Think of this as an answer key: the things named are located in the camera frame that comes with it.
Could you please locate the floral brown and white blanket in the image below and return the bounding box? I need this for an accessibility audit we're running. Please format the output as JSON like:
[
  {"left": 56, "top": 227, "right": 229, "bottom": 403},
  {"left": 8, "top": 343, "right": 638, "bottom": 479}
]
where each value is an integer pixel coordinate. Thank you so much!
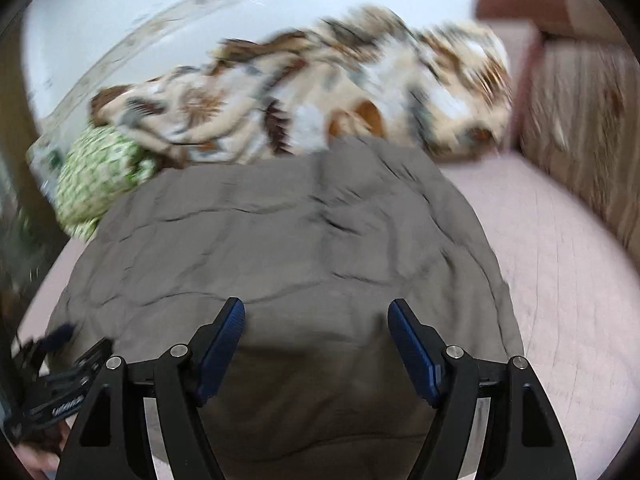
[{"left": 89, "top": 4, "right": 515, "bottom": 167}]

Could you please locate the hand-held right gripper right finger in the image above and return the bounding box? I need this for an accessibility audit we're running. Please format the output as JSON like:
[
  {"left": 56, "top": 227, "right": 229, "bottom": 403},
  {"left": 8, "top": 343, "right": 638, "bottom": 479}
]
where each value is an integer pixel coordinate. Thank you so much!
[{"left": 387, "top": 298, "right": 578, "bottom": 480}]

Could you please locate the green patterned pillow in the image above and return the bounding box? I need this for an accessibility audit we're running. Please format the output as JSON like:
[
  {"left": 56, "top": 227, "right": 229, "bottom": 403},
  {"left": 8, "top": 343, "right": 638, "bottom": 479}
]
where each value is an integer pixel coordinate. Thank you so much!
[{"left": 27, "top": 124, "right": 156, "bottom": 242}]

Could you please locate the grey garment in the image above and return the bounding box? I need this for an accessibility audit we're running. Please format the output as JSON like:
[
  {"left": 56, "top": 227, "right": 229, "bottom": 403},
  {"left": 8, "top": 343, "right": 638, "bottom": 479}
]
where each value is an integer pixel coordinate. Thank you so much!
[{"left": 49, "top": 136, "right": 526, "bottom": 467}]

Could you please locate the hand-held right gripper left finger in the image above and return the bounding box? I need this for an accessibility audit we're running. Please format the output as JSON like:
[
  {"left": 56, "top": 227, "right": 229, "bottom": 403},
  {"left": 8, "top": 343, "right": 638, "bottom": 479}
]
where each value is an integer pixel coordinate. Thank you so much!
[{"left": 56, "top": 297, "right": 246, "bottom": 480}]

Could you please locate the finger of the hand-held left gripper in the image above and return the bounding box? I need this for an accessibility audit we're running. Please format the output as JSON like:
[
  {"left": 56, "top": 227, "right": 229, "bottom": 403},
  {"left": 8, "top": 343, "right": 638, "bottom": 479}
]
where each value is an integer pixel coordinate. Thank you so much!
[{"left": 44, "top": 323, "right": 77, "bottom": 352}]

